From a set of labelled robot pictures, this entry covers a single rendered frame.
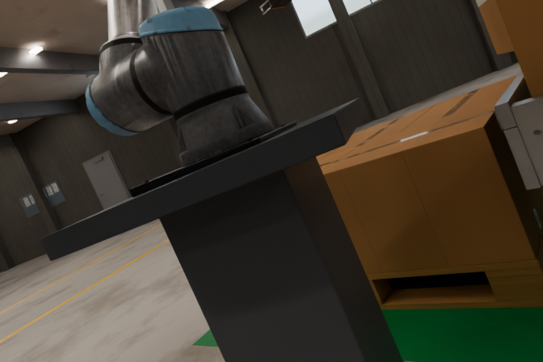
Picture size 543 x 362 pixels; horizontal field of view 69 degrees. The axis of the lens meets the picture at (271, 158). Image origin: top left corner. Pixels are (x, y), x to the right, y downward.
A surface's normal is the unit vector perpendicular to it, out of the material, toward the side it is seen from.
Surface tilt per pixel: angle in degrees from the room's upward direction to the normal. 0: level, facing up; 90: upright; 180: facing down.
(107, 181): 90
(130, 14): 75
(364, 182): 90
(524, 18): 90
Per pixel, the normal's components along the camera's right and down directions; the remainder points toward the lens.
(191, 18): 0.41, -0.18
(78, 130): -0.27, 0.18
